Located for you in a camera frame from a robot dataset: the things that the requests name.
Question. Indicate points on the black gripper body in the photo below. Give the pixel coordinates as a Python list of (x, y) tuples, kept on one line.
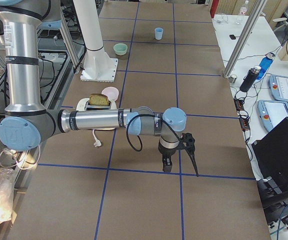
[(166, 152)]

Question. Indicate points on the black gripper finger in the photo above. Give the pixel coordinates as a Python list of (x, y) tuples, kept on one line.
[(166, 164)]

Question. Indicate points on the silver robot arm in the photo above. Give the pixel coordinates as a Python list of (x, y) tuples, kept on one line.
[(27, 122)]

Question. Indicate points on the white toaster plug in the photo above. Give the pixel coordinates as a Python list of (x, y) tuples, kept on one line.
[(97, 143)]

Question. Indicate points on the cream toaster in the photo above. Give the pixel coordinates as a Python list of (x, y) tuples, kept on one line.
[(84, 105)]

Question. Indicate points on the pink bowl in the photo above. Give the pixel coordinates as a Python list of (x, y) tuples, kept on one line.
[(111, 92)]

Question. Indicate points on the toast slice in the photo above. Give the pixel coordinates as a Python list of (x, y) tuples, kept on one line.
[(98, 99)]

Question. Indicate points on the black thermos bottle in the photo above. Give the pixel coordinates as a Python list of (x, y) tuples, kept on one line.
[(250, 78)]

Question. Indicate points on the green bowl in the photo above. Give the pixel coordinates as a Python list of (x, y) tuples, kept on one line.
[(120, 49)]

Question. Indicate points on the black laptop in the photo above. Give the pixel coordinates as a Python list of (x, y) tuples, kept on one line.
[(272, 152)]

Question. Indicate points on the teach pendant tablet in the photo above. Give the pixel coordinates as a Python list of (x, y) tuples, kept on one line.
[(272, 112), (278, 85)]

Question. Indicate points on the light blue cup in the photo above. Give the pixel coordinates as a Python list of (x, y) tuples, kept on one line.
[(158, 33)]

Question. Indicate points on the blue water bottle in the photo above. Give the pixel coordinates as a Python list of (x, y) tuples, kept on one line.
[(265, 64)]

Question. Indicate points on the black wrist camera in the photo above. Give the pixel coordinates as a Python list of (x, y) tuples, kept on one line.
[(188, 145)]

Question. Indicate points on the aluminium frame post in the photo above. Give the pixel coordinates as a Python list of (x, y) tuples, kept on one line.
[(248, 27)]

